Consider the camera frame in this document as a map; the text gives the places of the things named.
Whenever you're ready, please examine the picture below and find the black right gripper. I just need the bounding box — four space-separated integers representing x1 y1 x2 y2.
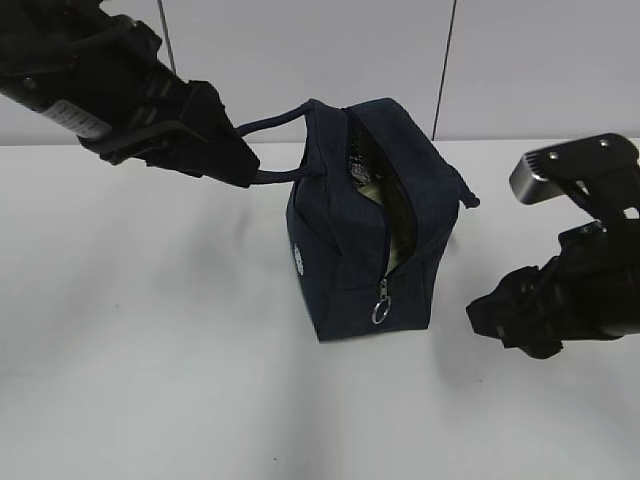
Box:
466 224 639 359

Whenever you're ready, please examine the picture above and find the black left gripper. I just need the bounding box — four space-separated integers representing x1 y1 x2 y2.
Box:
77 59 260 188

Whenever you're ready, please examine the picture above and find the dark blue lunch bag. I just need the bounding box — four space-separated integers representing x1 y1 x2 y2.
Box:
238 98 479 342

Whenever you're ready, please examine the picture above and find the green lidded glass container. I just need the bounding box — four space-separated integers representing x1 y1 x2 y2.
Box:
358 178 414 274

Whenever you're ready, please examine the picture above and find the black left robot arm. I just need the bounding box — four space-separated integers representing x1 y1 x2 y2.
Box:
1 1 259 188

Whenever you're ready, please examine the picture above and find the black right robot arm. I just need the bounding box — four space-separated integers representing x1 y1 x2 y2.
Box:
466 220 639 360

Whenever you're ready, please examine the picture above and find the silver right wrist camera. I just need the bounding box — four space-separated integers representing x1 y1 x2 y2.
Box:
509 133 639 223

